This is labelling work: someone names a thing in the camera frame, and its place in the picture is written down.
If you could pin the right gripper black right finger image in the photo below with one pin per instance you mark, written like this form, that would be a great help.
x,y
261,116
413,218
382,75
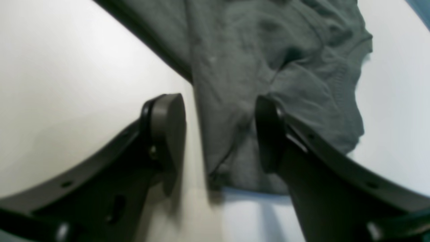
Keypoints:
x,y
335,199

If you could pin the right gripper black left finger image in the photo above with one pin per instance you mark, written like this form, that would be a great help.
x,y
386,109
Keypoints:
x,y
101,199

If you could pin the dark grey T-shirt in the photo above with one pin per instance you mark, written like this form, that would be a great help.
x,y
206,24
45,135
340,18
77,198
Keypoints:
x,y
307,54

